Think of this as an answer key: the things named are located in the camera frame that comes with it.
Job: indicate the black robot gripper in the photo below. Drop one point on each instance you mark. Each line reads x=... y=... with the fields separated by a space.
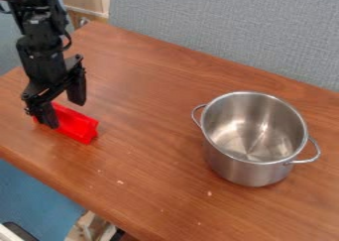
x=52 y=75

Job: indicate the red plastic block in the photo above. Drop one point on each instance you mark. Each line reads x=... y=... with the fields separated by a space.
x=74 y=125

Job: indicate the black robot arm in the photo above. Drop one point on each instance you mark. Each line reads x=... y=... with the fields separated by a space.
x=40 y=18

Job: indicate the black and white floor object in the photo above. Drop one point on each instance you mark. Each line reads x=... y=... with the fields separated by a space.
x=10 y=232

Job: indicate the stainless steel pot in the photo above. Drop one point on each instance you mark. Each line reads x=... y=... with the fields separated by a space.
x=255 y=134

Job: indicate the beige wooden shelf unit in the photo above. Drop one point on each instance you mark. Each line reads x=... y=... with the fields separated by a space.
x=86 y=10

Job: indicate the wooden table leg frame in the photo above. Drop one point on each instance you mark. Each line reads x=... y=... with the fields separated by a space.
x=90 y=228

